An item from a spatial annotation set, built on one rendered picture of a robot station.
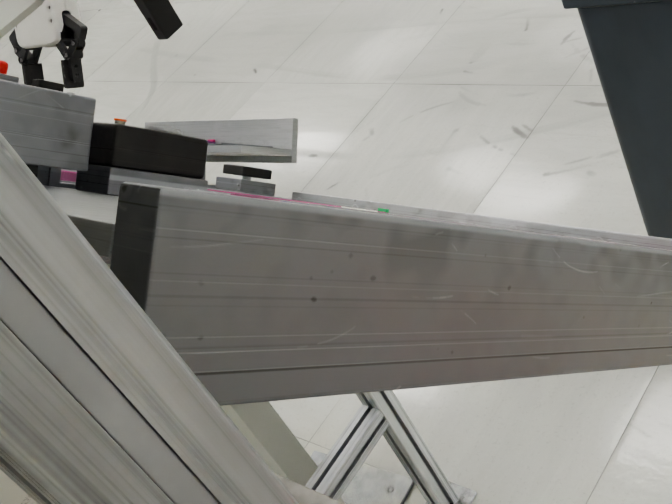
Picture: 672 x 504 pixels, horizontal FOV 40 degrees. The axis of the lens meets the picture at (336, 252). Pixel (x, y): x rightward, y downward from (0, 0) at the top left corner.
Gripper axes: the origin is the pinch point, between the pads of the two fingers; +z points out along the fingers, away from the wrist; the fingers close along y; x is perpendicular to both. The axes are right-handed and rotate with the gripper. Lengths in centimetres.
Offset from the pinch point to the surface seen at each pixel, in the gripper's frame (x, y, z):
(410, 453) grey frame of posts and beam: -34, -35, 64
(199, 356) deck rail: 67, -96, 8
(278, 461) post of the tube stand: -24, -15, 66
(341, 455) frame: -19, -33, 59
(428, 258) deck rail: 57, -97, 8
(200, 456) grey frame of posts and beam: 71, -100, 9
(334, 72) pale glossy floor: -168, 75, 3
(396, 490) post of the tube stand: -46, -23, 79
